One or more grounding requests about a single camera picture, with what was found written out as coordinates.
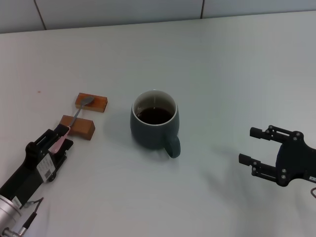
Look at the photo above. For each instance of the flat wooden block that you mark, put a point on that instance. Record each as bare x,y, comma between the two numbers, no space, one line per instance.
100,103

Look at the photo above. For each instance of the dark coffee liquid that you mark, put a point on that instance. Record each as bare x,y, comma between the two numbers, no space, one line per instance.
154,116

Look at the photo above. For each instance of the arched wooden block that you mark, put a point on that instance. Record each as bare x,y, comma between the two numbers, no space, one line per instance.
84,128

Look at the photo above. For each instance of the grey ceramic mug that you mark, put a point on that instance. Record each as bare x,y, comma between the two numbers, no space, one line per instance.
145,135

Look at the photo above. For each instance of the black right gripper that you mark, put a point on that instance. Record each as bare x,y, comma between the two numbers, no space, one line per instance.
293,160

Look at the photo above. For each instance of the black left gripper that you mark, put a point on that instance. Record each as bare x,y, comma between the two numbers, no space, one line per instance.
29,172

